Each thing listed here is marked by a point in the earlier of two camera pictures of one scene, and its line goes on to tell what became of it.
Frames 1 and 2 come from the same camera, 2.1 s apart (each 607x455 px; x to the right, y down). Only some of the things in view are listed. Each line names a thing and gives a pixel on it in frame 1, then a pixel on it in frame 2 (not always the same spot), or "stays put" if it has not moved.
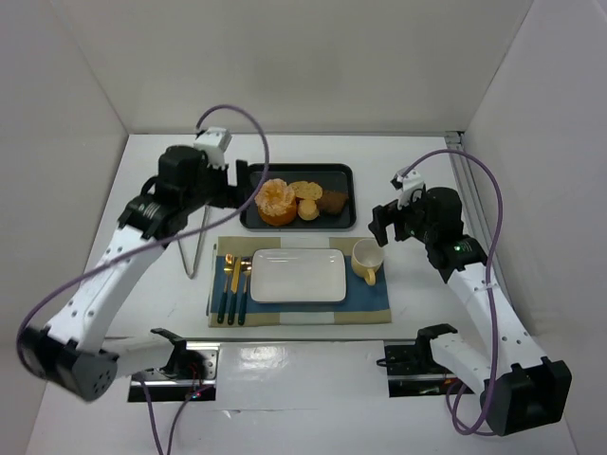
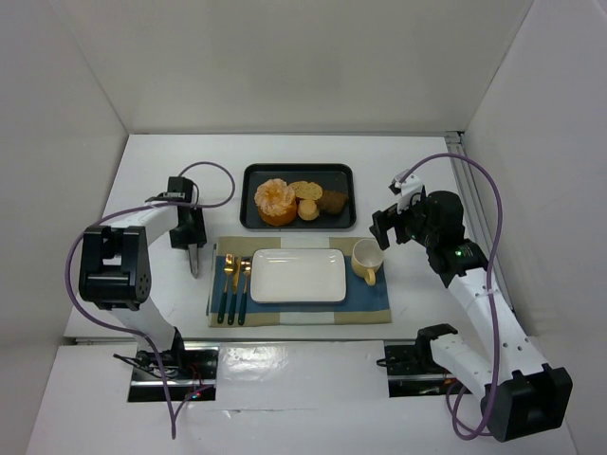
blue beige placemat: [363, 303] stays put
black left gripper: [232, 185] to [191, 238]
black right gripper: [392, 219] stays put
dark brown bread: [332, 201] stays put
